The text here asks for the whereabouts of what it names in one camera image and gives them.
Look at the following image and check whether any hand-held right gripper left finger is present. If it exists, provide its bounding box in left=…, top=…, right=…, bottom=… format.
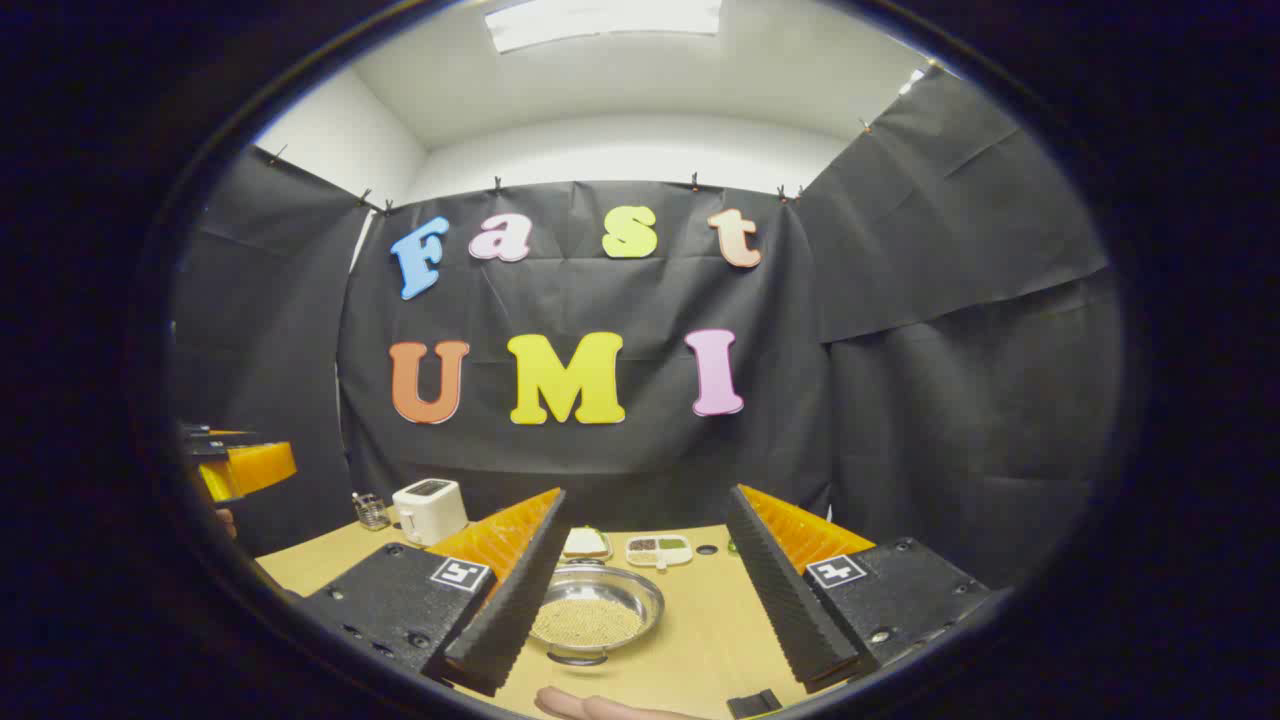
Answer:
left=298, top=487, right=573, bottom=698

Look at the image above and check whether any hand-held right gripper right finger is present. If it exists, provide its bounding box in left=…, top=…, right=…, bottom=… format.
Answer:
left=725, top=484, right=1001, bottom=693

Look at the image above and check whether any stainless steel pot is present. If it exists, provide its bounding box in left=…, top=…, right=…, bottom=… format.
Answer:
left=528, top=560, right=666, bottom=668

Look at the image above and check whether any pile of beige beans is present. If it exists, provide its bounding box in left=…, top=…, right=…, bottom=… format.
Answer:
left=530, top=597, right=646, bottom=649

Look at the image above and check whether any white toaster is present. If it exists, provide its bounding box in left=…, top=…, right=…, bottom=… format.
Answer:
left=391, top=478, right=470, bottom=547

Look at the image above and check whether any white divided bean tray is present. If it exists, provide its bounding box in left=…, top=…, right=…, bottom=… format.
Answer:
left=626, top=535, right=694, bottom=571

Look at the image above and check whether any black backdrop cloth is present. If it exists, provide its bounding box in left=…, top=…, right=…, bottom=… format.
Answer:
left=170, top=65, right=1126, bottom=591

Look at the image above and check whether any ceiling light panel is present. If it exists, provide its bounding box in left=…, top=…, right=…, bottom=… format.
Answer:
left=484, top=0, right=723, bottom=55

